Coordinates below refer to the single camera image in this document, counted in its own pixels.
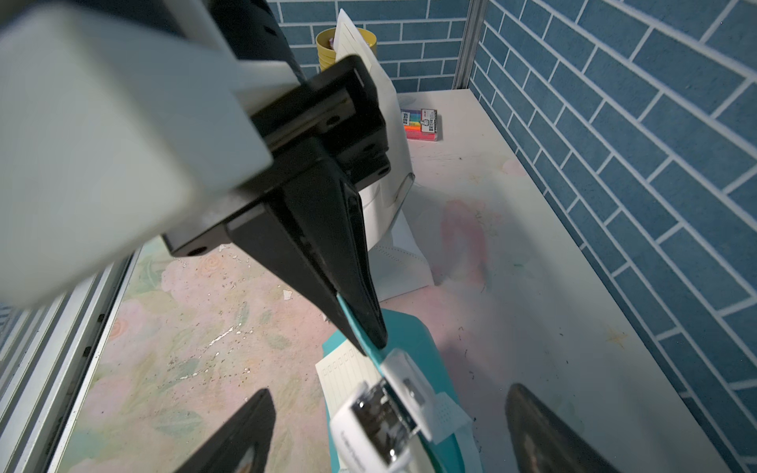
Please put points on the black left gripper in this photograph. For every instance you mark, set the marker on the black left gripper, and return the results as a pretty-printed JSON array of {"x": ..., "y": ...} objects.
[{"x": 301, "y": 217}]

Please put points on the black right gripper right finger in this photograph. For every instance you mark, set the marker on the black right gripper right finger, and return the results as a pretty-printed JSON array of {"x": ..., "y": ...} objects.
[{"x": 542, "y": 442}]

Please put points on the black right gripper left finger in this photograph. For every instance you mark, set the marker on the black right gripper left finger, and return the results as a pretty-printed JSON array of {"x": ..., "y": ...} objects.
[{"x": 242, "y": 444}]

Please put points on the small grey stapler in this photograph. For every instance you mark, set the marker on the small grey stapler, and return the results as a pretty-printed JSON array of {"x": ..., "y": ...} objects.
[{"x": 383, "y": 428}]

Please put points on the colourful marker box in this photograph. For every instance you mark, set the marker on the colourful marker box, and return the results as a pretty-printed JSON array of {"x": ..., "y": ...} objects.
[{"x": 420, "y": 125}]

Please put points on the yellow pen cup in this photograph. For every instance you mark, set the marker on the yellow pen cup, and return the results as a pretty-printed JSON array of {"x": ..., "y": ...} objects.
[{"x": 332, "y": 47}]

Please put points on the aluminium frame rail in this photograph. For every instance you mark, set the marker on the aluminium frame rail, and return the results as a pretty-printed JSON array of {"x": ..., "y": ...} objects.
[{"x": 46, "y": 354}]

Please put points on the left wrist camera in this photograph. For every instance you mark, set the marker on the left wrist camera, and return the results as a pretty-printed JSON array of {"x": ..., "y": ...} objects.
[{"x": 120, "y": 119}]

